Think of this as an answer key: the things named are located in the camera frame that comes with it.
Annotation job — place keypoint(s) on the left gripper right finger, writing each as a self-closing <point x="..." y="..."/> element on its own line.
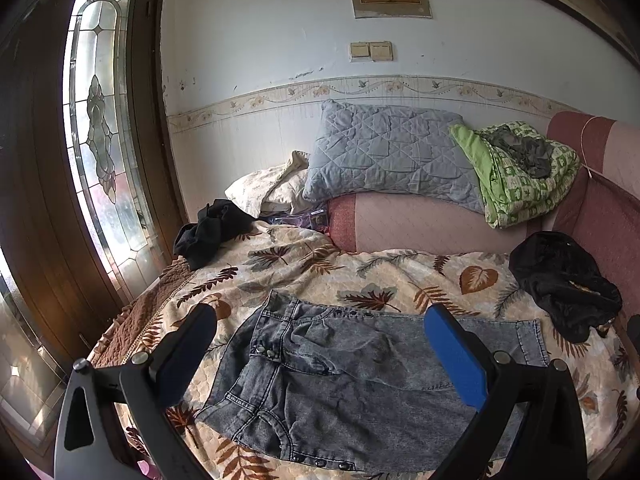
<point x="550" y="442"/>

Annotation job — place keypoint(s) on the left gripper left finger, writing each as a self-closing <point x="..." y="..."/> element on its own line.
<point x="90" y="443"/>

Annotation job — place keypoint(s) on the grey denim pants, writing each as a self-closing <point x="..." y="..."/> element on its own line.
<point x="339" y="388"/>

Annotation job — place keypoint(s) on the black garment on right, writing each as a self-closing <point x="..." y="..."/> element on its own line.
<point x="565" y="281"/>

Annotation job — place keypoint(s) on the black garment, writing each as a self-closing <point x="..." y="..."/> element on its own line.
<point x="217" y="223"/>
<point x="565" y="281"/>

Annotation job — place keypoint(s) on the black garment on left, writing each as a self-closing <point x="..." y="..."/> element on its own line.
<point x="217" y="223"/>

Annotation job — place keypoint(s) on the leaf pattern fleece blanket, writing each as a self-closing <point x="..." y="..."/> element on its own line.
<point x="477" y="288"/>

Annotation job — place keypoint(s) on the cream pillow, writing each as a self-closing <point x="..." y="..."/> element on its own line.
<point x="275" y="190"/>

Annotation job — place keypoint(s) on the pink maroon sofa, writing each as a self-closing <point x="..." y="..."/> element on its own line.
<point x="581" y="177"/>

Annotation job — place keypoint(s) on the green patterned folded blanket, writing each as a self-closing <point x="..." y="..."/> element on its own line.
<point x="509" y="195"/>

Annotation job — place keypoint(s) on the grey cloth on blanket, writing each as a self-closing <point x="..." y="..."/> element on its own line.
<point x="532" y="155"/>

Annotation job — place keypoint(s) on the grey quilted pillow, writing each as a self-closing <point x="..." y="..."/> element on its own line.
<point x="390" y="149"/>

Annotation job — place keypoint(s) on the beige wall switch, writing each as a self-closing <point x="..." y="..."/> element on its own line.
<point x="374" y="51"/>

